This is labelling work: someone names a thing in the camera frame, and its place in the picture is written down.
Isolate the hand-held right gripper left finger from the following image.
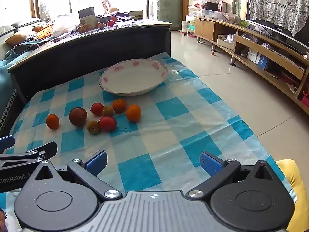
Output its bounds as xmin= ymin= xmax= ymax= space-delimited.
xmin=22 ymin=150 xmax=122 ymax=201

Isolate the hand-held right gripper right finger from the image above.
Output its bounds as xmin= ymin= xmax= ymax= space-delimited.
xmin=186 ymin=151 xmax=283 ymax=201

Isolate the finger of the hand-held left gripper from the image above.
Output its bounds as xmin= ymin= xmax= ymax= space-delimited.
xmin=0 ymin=141 xmax=58 ymax=169
xmin=0 ymin=135 xmax=15 ymax=154

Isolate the small orange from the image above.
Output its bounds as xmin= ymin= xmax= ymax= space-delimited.
xmin=46 ymin=114 xmax=60 ymax=129
xmin=126 ymin=104 xmax=142 ymax=122
xmin=112 ymin=99 xmax=127 ymax=114

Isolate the red cherry tomato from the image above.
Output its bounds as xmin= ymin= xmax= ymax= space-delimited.
xmin=90 ymin=102 xmax=104 ymax=116
xmin=99 ymin=116 xmax=117 ymax=132

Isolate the dark purple tomato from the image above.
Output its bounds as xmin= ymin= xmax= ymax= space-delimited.
xmin=69 ymin=107 xmax=88 ymax=127

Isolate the white floral plate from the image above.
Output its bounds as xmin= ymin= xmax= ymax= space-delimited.
xmin=99 ymin=58 xmax=169 ymax=96

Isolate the blue checkered tablecloth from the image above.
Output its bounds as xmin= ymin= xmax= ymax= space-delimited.
xmin=0 ymin=52 xmax=298 ymax=232

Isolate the teal blanket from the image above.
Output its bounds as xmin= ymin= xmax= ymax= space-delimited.
xmin=0 ymin=44 xmax=40 ymax=128

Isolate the yellow cushion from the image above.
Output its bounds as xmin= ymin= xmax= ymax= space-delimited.
xmin=275 ymin=159 xmax=306 ymax=232

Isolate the yellow pillow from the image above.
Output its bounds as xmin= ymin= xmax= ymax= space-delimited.
xmin=5 ymin=32 xmax=31 ymax=46

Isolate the dark coffee table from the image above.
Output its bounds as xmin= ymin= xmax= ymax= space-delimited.
xmin=7 ymin=20 xmax=172 ymax=104

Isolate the dark knitted cushion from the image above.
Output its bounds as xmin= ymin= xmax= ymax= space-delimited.
xmin=24 ymin=34 xmax=40 ymax=43

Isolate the blue and white box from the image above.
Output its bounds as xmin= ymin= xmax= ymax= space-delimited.
xmin=247 ymin=49 xmax=269 ymax=70

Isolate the orange plastic basket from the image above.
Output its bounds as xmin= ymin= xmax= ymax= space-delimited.
xmin=32 ymin=24 xmax=54 ymax=39

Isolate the grey sofa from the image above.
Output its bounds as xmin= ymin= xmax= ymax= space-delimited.
xmin=0 ymin=17 xmax=41 ymax=44

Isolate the white open box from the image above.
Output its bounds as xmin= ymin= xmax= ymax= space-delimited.
xmin=217 ymin=34 xmax=236 ymax=51

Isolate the white plastic bag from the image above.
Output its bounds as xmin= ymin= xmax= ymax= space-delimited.
xmin=52 ymin=14 xmax=81 ymax=38

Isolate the wooden television stand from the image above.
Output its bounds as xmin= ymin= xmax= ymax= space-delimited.
xmin=194 ymin=16 xmax=309 ymax=114

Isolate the printed carton box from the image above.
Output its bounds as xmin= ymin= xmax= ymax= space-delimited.
xmin=78 ymin=7 xmax=96 ymax=29

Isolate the flat screen television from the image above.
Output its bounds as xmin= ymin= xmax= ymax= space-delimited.
xmin=246 ymin=0 xmax=309 ymax=56

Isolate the flat printed box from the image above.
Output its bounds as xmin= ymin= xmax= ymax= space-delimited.
xmin=129 ymin=10 xmax=144 ymax=20

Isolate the white storage shelf unit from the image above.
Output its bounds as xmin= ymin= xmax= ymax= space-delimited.
xmin=187 ymin=0 xmax=235 ymax=33

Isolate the pale green curtain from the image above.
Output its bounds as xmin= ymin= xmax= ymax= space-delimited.
xmin=156 ymin=0 xmax=181 ymax=29

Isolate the white lace cover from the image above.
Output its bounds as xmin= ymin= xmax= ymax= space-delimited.
xmin=249 ymin=0 xmax=306 ymax=37

